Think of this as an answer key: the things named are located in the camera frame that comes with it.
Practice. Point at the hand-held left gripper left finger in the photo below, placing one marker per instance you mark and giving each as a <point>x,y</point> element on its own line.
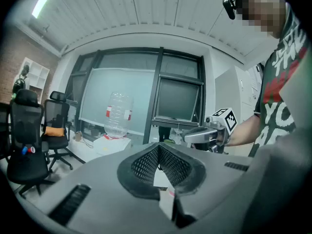
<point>141,169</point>

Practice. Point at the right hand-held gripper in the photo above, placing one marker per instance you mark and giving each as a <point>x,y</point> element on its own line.
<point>228,119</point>

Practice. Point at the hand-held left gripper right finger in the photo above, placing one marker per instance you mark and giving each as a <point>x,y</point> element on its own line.
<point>185,172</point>

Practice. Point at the white water dispenser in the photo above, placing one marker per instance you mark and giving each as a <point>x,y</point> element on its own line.
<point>112,145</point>

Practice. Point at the blue plastic container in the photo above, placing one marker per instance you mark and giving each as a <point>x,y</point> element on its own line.
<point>24,150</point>

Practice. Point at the person's right forearm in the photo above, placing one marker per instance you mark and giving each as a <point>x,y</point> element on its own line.
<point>243,130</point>

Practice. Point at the person's right hand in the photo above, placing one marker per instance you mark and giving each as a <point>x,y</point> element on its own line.
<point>223,138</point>

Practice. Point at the black yellow-green backpack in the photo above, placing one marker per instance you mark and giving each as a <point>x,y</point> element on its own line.
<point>164,133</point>

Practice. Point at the black framed window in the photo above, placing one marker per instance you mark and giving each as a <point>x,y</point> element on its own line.
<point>178,101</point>

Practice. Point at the white metal locker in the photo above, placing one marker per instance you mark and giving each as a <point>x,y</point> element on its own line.
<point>234,94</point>

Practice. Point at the clear water jug red label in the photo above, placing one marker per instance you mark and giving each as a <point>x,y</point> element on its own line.
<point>119,116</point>

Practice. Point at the brown paper bag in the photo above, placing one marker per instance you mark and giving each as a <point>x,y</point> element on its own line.
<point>78,136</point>

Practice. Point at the white window blind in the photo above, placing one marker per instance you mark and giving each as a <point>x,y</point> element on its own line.
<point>117,82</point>

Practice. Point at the person's torso black printed shirt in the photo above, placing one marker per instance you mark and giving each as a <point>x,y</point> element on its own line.
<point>280,86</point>

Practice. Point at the orange cushion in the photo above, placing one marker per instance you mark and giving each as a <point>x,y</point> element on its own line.
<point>54,131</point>

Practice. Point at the white shelf unit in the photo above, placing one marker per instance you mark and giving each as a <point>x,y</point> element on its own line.
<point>39,77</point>

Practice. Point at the person's head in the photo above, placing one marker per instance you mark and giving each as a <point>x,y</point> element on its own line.
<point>260,8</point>

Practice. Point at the ceiling light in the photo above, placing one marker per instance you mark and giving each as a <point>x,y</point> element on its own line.
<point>45,0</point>

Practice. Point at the black head camera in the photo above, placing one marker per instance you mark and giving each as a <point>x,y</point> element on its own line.
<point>229,6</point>

